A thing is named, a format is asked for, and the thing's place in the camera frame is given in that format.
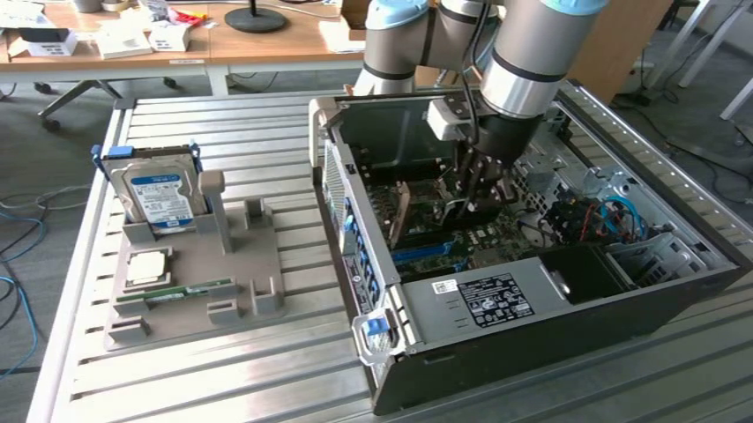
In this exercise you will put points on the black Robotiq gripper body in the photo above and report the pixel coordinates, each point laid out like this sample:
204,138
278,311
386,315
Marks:
506,136

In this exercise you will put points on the black graphics card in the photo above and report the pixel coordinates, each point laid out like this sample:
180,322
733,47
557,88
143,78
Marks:
399,216

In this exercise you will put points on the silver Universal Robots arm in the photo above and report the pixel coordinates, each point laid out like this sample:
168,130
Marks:
529,53

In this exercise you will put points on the perforated metal drive cage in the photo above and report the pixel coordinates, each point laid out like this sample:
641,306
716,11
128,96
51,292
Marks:
558,176

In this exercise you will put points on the green motherboard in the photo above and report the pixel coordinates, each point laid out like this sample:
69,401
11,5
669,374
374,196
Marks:
511,238

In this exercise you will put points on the long expansion slot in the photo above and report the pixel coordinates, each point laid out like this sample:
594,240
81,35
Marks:
423,252

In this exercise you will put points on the wooden cabinet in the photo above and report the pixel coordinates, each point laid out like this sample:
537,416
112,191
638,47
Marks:
629,48

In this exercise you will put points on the metal disk bay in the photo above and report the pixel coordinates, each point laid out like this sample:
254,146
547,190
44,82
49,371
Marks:
665,260

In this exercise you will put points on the grey power supply unit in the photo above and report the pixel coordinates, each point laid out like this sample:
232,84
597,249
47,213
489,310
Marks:
429,317

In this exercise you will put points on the blue case release latch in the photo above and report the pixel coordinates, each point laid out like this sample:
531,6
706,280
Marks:
374,327

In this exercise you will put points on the white paper stack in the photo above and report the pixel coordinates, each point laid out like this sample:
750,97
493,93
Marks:
338,37

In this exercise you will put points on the black open PC case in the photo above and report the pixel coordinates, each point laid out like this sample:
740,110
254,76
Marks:
529,365

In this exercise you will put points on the wooden desk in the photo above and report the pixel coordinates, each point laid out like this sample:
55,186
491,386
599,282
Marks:
282,48

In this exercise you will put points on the black round lamp base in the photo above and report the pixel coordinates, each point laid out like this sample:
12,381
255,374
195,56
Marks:
255,21

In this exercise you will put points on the grey parts rack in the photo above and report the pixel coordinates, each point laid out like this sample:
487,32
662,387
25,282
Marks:
194,260

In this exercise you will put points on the hard disk in blue caddy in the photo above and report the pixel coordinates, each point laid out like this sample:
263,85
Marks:
155,194

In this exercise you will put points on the green RAM stick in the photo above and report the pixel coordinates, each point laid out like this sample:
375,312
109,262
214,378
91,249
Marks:
176,291

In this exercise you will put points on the silver CPU chip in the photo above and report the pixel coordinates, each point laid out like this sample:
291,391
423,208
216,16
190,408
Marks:
146,269

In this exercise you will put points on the red plastic pieces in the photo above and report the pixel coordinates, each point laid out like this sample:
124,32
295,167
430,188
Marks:
191,17

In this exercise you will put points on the white printed carton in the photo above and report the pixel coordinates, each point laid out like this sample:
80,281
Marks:
171,39

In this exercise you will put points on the open white box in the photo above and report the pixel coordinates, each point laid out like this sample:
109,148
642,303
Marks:
120,46

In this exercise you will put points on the grey cup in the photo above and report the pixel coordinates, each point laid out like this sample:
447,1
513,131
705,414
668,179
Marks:
87,5

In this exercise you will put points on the white labelled box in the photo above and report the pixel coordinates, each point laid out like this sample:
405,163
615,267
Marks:
52,48

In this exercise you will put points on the printed paper sheet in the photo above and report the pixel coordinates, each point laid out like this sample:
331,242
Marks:
20,18

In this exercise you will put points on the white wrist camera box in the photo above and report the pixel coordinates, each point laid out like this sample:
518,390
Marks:
447,123

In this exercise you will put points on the white desk frame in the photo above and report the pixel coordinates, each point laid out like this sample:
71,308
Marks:
714,46

